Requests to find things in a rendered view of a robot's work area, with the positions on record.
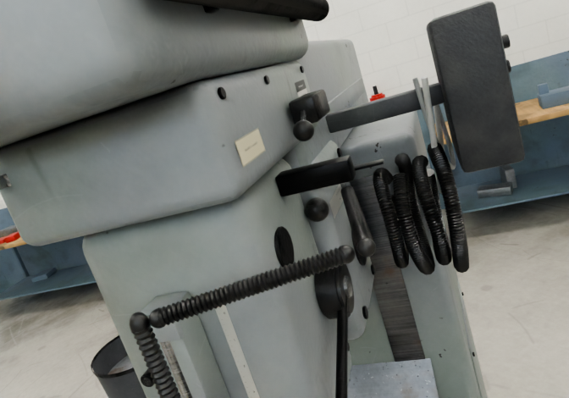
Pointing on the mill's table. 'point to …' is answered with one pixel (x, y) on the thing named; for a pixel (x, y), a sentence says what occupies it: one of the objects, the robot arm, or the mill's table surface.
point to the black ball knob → (317, 209)
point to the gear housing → (152, 155)
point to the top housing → (116, 46)
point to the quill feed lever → (341, 286)
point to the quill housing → (179, 253)
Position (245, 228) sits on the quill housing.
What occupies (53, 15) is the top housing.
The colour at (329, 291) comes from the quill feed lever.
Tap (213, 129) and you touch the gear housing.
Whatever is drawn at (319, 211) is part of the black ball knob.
